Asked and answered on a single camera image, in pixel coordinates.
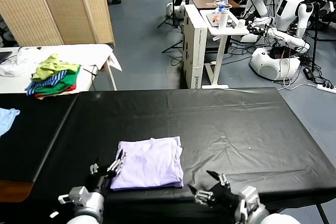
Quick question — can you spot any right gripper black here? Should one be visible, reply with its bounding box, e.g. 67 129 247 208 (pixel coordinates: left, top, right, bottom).
186 170 241 217

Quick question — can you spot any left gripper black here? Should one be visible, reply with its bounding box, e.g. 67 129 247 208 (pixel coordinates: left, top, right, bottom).
85 150 124 193

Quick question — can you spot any lavender t-shirt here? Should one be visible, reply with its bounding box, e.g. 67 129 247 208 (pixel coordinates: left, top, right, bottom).
109 136 184 190

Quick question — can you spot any small white robot base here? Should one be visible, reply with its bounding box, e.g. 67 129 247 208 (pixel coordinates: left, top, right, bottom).
165 2 186 19

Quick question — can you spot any large black table cover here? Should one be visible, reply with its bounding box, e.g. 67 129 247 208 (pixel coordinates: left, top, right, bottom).
33 87 336 210

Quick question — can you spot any small black table cover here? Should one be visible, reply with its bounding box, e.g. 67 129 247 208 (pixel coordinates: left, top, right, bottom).
0 93 77 183

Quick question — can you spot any beige garment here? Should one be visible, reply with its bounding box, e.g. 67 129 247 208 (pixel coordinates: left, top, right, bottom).
35 91 79 101

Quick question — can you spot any green garment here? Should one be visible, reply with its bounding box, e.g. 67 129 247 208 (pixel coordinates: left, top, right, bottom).
34 65 81 95

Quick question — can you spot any blue striped garment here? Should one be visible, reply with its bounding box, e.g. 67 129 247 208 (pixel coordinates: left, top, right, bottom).
25 70 76 97

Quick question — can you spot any light blue garment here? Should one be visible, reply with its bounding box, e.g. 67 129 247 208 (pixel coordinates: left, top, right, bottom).
0 108 20 137

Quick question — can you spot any black table leg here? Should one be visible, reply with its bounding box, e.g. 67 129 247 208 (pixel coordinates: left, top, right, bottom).
316 202 329 224

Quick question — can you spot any yellow-green garment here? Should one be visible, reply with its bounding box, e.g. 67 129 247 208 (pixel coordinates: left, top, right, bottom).
31 53 80 82

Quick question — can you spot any white cloth covered table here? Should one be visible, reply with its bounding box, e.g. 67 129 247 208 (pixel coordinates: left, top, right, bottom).
0 44 123 94

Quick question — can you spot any white cloth on table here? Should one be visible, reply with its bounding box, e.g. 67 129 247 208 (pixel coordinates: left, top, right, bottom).
0 48 47 78

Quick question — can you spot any tall white cardboard box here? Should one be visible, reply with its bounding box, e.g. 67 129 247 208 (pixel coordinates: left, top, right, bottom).
183 4 208 90

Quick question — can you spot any white power strip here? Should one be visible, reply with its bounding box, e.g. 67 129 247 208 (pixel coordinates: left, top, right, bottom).
316 83 336 93

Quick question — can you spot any white rolling side table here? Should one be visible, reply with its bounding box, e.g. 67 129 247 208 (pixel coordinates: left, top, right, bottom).
199 9 249 89

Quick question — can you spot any white insulated bottle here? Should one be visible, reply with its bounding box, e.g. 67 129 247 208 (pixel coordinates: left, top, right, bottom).
217 8 228 31

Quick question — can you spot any grey tablet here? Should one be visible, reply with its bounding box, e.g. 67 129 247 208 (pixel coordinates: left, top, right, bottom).
206 13 237 28

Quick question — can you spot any bamboo folding screen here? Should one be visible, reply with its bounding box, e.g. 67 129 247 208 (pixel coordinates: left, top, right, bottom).
0 0 116 47

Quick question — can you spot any black tripod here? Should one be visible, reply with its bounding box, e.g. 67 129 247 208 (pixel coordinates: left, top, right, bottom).
156 0 184 29

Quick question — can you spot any black light stand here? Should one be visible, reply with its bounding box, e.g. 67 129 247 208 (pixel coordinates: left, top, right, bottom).
311 1 322 71

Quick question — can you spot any white humanoid robot with base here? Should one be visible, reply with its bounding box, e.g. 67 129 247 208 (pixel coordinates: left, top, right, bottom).
246 0 316 82

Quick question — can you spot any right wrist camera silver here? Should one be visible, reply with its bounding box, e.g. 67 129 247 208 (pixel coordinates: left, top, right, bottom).
238 186 260 209

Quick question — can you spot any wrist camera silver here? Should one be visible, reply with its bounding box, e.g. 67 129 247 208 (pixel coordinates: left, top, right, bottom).
238 186 260 209
58 186 91 205

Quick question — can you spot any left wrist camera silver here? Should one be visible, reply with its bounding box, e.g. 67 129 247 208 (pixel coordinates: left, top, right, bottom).
58 186 91 205

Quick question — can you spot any black strap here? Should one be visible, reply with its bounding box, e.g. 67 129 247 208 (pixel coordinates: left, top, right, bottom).
82 68 98 78

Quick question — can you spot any white floor cable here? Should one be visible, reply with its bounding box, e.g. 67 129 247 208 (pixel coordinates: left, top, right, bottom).
278 77 318 91

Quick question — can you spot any white cable coil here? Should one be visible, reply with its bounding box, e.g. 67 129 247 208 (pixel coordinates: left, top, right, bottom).
206 0 232 9

